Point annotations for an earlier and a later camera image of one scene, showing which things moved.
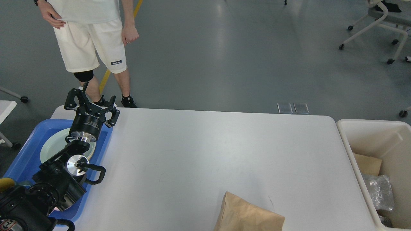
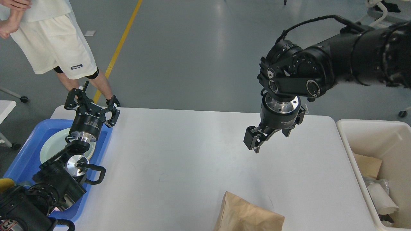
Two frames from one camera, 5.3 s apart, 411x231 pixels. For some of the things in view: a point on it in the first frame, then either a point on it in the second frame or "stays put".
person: (92, 33) -> (49, 35)
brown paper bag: (238, 214) stays put
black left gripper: (89, 117) stays put
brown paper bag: (368, 165) stays put
